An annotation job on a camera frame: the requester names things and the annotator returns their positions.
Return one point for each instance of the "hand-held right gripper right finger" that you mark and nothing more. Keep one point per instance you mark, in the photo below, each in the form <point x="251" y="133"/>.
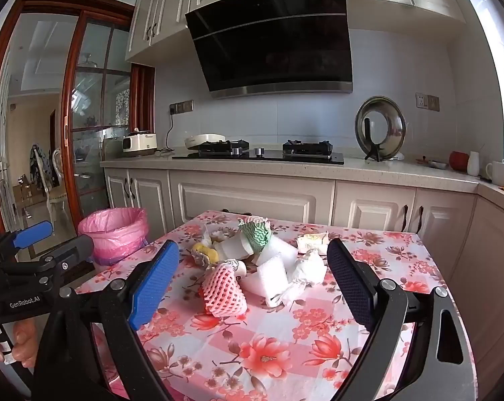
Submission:
<point x="352" y="288"/>

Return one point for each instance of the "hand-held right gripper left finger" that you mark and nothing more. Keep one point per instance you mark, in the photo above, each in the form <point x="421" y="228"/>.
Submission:
<point x="151" y="288"/>

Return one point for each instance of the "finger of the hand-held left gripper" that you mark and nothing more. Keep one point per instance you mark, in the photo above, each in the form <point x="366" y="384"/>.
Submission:
<point x="32" y="234"/>
<point x="70" y="250"/>

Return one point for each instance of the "bin with pink bag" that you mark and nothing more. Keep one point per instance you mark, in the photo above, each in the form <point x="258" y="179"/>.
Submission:
<point x="112" y="232"/>

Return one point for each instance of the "white tissue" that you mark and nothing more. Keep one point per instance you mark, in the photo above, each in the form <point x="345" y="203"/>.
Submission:
<point x="308" y="273"/>

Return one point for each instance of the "white printed paper bag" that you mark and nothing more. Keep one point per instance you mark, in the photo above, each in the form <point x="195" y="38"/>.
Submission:
<point x="313" y="242"/>

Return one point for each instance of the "yellow fruit peel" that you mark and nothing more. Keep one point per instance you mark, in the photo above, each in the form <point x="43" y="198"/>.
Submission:
<point x="206" y="254"/>

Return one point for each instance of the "pink foam fruit net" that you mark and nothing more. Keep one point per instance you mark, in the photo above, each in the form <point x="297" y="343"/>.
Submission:
<point x="222" y="292"/>

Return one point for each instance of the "white foam sheet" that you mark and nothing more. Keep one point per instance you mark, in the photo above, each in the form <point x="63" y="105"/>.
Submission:
<point x="266" y="277"/>
<point x="279" y="252"/>

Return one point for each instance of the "white paper cup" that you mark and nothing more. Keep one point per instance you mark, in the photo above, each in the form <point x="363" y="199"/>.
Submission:
<point x="235" y="249"/>

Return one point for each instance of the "person's left hand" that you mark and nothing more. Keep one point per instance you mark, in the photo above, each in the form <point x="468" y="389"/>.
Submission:
<point x="24" y="342"/>

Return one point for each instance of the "white dining chair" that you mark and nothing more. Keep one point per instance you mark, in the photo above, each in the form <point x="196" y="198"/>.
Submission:
<point x="53" y="192"/>

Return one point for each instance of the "pink floral tablecloth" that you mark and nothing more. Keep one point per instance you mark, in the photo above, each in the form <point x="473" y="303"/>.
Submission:
<point x="252" y="351"/>

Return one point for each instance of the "wooden glass sliding door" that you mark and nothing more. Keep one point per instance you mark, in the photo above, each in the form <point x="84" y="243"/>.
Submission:
<point x="68" y="112"/>

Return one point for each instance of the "white rice cooker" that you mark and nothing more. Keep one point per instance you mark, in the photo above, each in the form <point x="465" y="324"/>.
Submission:
<point x="139" y="143"/>

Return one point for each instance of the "cream base cabinets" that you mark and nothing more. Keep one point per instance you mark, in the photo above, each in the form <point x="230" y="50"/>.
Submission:
<point x="256" y="200"/>

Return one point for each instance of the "black lid stand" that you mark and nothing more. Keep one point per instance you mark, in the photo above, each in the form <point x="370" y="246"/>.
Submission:
<point x="368" y="142"/>

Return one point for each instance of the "small grey dish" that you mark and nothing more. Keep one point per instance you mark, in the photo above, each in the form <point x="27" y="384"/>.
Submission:
<point x="438" y="164"/>

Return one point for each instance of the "white electric griddle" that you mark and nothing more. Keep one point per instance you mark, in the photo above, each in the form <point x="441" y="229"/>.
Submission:
<point x="203" y="140"/>

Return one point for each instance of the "black gas stove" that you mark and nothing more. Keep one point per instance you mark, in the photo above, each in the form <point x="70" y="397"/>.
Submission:
<point x="260" y="156"/>

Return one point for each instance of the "glass pot lid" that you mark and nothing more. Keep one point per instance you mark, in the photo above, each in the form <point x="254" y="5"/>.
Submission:
<point x="392" y="127"/>

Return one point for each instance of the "red bowl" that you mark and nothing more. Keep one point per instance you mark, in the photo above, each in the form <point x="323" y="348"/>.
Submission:
<point x="458" y="161"/>

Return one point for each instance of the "white bottle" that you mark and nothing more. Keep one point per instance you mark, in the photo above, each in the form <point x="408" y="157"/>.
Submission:
<point x="473" y="165"/>

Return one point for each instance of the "white mug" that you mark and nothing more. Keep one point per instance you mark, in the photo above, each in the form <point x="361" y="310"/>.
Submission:
<point x="497" y="173"/>

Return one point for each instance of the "black range hood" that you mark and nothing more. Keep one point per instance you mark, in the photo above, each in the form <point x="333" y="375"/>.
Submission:
<point x="272" y="41"/>

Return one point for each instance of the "wall socket strip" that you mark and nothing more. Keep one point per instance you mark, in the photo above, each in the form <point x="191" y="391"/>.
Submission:
<point x="181" y="107"/>

